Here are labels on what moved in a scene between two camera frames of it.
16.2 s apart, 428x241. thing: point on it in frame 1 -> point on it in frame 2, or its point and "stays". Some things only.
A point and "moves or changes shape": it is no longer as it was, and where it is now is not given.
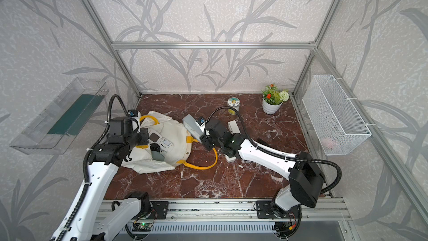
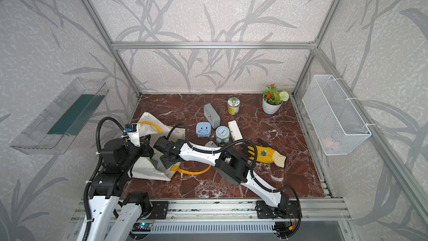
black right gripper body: (208, 143) -> (164, 160)
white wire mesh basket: (338, 125) stays
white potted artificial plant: (273, 99) stays
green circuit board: (142, 226) stays
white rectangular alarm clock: (233, 127) stays
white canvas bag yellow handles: (140, 161) moves or changes shape
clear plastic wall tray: (54, 129) stays
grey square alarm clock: (192, 127) -> (212, 115)
